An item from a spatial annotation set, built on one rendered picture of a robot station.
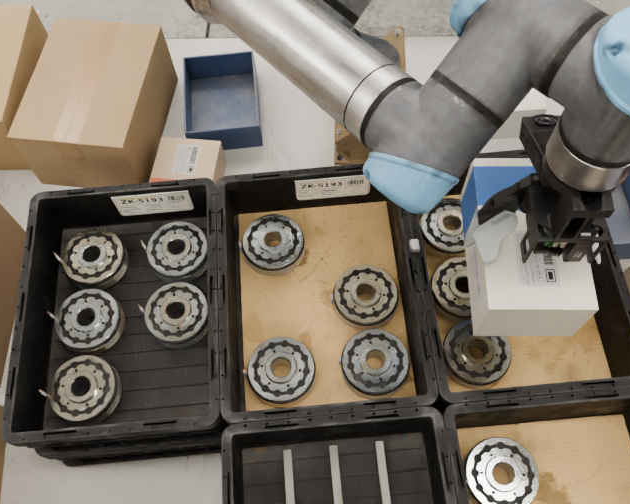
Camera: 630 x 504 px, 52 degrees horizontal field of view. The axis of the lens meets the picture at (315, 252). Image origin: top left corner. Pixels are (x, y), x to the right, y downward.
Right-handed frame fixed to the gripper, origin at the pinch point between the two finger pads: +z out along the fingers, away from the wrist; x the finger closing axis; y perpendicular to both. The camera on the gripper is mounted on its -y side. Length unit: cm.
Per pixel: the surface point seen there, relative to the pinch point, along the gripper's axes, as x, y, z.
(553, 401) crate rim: 6.5, 15.1, 18.4
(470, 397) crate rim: -4.6, 14.7, 18.4
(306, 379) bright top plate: -27.3, 10.5, 25.3
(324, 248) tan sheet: -24.8, -13.0, 28.6
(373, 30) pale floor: -9, -145, 112
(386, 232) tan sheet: -14.2, -16.0, 28.6
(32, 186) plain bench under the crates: -85, -34, 42
